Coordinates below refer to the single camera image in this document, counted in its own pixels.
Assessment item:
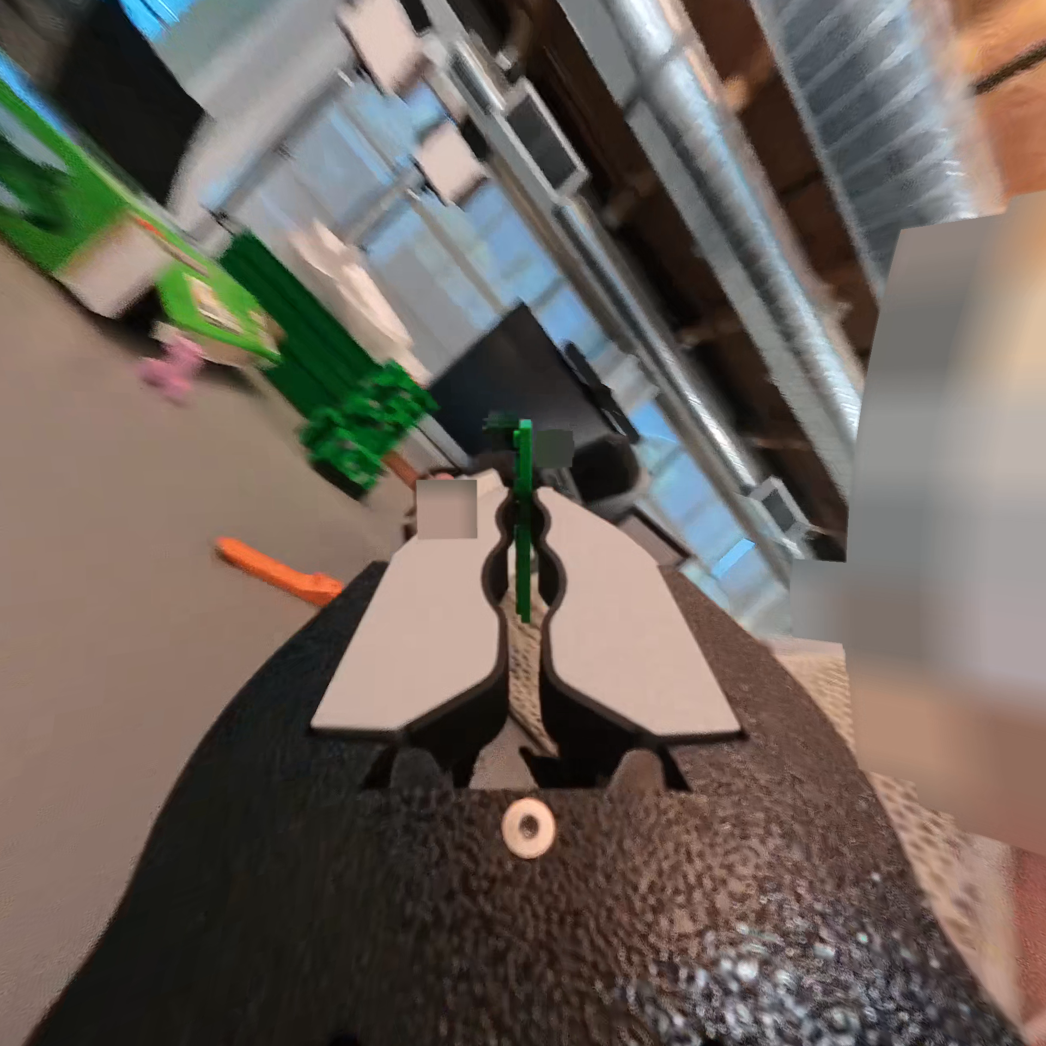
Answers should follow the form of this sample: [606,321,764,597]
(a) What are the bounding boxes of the black monitor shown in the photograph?
[427,301,642,508]

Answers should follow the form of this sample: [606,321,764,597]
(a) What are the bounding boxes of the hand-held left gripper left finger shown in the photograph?
[311,470,514,745]

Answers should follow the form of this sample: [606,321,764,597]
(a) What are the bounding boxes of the person in knitted sweater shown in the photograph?
[764,633,1031,1023]

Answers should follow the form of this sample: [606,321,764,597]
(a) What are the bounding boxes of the silver ventilation duct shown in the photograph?
[600,0,867,467]

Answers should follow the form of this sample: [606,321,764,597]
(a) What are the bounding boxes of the flat green lego box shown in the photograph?
[0,74,177,321]

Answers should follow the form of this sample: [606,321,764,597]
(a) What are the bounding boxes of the long green lego plate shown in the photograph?
[510,418,542,624]

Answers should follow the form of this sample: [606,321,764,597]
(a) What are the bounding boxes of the orange brick separator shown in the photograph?
[215,535,346,608]

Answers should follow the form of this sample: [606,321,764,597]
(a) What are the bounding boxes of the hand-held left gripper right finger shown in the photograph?
[535,487,745,746]

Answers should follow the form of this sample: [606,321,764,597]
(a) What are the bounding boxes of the pink lego pig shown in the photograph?
[137,337,207,407]

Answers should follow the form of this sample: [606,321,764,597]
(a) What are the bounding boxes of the green plastic crate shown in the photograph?
[219,231,418,426]

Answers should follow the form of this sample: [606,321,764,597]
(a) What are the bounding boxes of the green pixelated lego build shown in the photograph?
[298,361,441,501]

